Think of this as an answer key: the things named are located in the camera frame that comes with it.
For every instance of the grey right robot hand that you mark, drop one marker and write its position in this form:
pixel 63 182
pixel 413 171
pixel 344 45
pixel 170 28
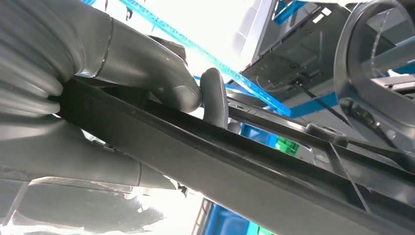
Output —
pixel 146 65

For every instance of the green crate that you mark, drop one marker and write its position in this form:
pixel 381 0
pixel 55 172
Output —
pixel 287 146

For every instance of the white machine housing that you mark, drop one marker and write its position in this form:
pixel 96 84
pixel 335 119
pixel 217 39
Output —
pixel 253 26

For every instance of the grey metal tray with labels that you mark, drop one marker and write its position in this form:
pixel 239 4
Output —
pixel 291 48

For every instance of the blue metal shelf frame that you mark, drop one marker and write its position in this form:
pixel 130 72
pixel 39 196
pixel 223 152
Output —
pixel 210 58

